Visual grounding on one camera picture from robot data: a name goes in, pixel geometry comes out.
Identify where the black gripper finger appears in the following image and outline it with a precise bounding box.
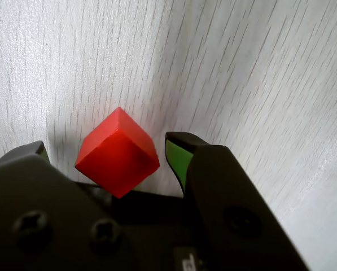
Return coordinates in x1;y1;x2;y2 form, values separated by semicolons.
0;140;129;271

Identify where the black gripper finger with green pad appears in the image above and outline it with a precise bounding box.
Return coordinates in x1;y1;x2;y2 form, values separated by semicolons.
164;131;310;271

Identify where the red wooden cube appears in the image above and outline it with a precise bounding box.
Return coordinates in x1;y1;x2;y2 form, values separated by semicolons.
74;106;160;199

